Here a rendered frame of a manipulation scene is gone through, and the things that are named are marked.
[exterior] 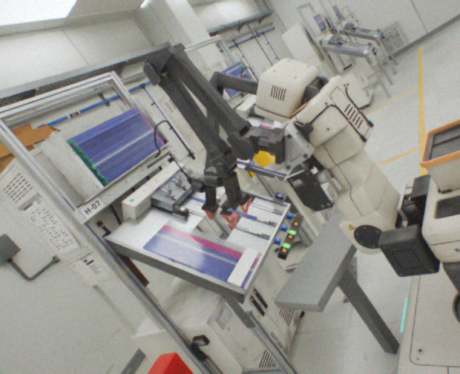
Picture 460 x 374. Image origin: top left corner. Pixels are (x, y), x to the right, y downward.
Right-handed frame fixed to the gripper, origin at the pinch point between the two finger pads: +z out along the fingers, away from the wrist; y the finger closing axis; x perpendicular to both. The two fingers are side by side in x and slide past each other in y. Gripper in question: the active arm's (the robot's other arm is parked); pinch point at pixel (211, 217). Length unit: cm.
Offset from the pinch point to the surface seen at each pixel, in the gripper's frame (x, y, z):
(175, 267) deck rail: 1.0, 38.0, -0.3
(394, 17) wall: 58, -771, -3
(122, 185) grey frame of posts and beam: -43.4, 12.8, -16.5
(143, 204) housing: -33.1, 11.5, -7.0
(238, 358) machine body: 30, 37, 49
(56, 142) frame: -63, 26, -43
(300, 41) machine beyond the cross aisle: -66, -463, -2
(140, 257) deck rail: -17.4, 37.8, 0.6
